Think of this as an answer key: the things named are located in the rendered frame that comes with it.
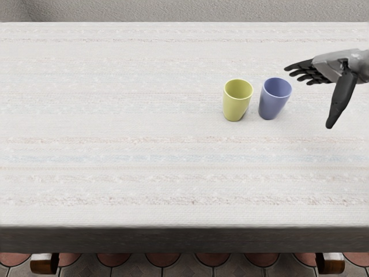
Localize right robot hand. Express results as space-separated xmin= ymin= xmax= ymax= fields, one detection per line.
xmin=284 ymin=48 xmax=369 ymax=130

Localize blue-purple cup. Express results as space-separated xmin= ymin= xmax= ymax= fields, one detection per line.
xmin=258 ymin=77 xmax=293 ymax=121

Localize yellow-green cup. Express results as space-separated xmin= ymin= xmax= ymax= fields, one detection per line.
xmin=223 ymin=78 xmax=254 ymax=122

